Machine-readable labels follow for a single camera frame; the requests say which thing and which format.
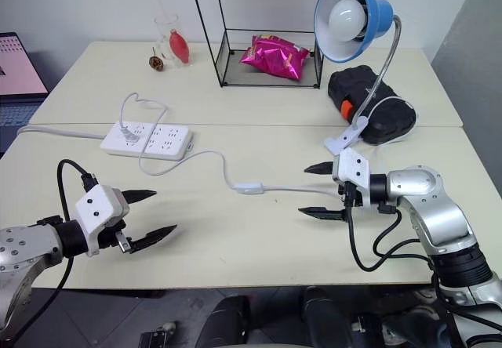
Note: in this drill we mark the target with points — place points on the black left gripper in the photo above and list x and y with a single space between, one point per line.
108 238

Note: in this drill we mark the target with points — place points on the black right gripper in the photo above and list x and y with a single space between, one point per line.
347 197

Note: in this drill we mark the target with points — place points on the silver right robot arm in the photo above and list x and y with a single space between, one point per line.
423 191

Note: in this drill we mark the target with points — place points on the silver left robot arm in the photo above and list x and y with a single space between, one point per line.
23 246

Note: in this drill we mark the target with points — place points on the blue clip-on desk lamp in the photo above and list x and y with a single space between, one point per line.
378 11

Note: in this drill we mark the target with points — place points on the white power strip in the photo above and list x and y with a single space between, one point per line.
157 142

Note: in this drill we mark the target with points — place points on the black tool case orange latch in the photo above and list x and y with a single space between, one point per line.
388 117

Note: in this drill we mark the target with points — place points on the dark rounded shape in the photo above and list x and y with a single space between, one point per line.
325 316
229 322

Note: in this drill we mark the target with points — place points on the pink snack bag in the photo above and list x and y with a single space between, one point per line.
270 39
274 62

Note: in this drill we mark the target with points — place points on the small brown dried flower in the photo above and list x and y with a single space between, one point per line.
157 62

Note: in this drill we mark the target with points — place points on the white light bulb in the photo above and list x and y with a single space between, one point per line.
347 20

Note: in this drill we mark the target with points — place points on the red ornament in glass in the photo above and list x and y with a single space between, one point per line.
179 46

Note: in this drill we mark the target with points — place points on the clear drinking glass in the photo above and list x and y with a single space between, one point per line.
162 38

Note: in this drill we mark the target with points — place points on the laptop with pink screen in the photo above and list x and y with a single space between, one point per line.
17 66

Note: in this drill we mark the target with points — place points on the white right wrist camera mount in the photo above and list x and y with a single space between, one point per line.
353 167

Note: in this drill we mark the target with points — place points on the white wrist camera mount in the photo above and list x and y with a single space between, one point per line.
353 167
94 207

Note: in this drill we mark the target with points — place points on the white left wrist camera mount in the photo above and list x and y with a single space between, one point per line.
94 207

